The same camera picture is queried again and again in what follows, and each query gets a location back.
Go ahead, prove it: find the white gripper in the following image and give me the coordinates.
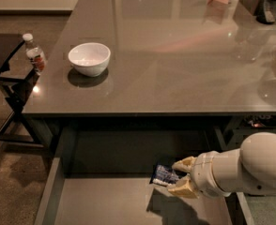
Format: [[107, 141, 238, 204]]
[[166, 150, 232, 200]]

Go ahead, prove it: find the blue rxbar wrapper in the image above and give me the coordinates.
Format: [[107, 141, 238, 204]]
[[150, 164, 187, 187]]

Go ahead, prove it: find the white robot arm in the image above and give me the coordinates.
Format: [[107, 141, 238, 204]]
[[167, 132, 276, 199]]

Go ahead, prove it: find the open grey top drawer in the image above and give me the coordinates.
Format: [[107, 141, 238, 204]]
[[34, 127, 254, 225]]

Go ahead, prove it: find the white ceramic bowl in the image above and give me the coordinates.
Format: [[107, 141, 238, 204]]
[[68, 42, 111, 77]]

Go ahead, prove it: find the dark folding chair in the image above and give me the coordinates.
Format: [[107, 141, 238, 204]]
[[0, 34, 41, 144]]

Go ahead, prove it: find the clear plastic water bottle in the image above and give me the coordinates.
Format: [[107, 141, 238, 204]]
[[23, 33, 47, 74]]

